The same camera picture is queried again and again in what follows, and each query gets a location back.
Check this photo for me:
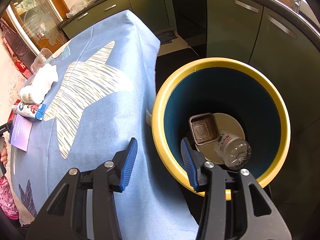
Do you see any white foam net sleeve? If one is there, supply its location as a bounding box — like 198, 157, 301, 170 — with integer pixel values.
30, 63, 59, 101

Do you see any red checkered apron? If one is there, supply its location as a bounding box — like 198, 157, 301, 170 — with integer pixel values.
1, 18, 36, 79

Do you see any clear plastic bottle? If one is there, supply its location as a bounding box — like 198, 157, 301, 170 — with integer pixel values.
215, 130, 252, 170

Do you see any red and white carton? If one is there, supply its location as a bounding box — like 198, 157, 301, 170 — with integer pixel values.
8, 99, 21, 122

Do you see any brown plastic food tray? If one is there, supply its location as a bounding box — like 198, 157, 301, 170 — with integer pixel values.
189, 113, 220, 146

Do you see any clear plastic cup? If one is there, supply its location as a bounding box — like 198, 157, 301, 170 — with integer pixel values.
30, 48, 52, 74

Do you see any glass door wooden cabinet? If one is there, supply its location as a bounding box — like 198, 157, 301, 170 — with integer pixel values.
5, 0, 67, 55

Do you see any yellow rimmed trash bin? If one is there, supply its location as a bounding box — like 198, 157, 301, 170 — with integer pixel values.
151, 57, 291, 189

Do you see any white blue tube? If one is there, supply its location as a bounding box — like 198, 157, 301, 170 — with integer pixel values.
19, 101, 46, 120

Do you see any purple cardboard box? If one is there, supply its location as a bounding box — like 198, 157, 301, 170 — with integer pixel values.
10, 116, 33, 152

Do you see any blue patterned tablecloth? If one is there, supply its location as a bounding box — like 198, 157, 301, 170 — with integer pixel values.
11, 10, 198, 239

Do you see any white pill bottle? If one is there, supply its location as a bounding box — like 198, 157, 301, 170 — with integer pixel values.
20, 85, 43, 105

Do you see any clear plastic bag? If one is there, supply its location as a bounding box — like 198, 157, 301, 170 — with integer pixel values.
66, 1, 88, 18

